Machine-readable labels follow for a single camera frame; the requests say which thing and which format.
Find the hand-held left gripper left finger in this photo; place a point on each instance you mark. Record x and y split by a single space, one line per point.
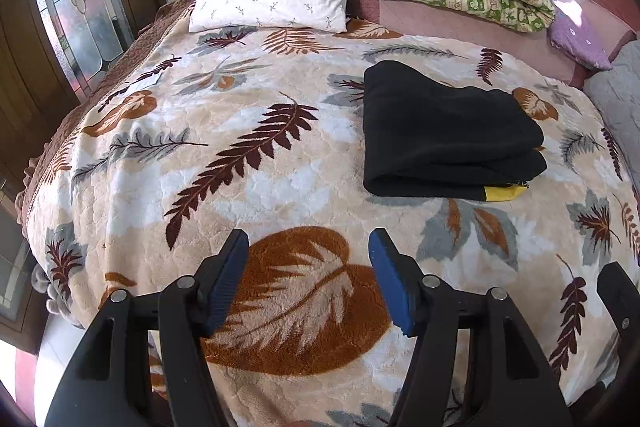
230 277

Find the pink bed sheet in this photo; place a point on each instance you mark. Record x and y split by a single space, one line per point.
425 14

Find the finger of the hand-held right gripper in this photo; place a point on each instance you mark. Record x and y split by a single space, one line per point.
622 302

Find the leaf print blanket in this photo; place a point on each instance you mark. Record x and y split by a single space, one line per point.
280 217

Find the brown ruffled bedspread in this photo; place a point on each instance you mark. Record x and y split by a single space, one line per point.
145 42

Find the black pants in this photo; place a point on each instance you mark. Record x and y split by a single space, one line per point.
440 132

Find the purple pillow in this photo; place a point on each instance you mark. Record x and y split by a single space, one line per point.
575 32

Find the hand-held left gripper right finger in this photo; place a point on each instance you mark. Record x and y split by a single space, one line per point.
395 287

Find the grey quilted cushion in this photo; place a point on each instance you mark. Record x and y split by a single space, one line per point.
620 92

